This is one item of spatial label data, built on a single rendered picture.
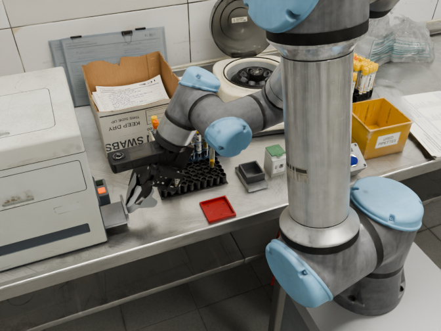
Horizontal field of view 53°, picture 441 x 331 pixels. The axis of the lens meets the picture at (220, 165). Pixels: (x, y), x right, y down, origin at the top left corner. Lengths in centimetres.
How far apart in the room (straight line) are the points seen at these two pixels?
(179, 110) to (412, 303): 56
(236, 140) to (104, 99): 67
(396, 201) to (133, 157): 50
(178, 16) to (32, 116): 72
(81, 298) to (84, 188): 85
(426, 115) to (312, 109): 97
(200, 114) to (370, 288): 43
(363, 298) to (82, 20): 106
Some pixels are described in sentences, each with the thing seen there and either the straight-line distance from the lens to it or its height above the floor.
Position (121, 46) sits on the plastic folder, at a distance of 143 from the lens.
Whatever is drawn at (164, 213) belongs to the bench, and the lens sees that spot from 106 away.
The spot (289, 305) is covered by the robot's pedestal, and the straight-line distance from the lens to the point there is 103.
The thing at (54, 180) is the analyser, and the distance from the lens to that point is 88.
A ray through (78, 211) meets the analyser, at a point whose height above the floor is 99.
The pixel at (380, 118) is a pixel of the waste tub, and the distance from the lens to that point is 137.
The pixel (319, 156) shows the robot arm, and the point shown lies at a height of 129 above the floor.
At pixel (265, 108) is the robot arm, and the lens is 84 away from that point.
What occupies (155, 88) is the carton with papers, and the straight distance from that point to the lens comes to 140.
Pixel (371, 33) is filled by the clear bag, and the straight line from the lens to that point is 169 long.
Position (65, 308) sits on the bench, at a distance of 170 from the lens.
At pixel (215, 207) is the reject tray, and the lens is 106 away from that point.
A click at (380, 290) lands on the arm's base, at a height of 98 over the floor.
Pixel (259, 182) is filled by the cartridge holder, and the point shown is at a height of 89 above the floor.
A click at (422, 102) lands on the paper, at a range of 154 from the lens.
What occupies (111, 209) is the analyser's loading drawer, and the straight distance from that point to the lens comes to 103.
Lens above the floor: 163
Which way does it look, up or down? 40 degrees down
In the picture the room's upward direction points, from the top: straight up
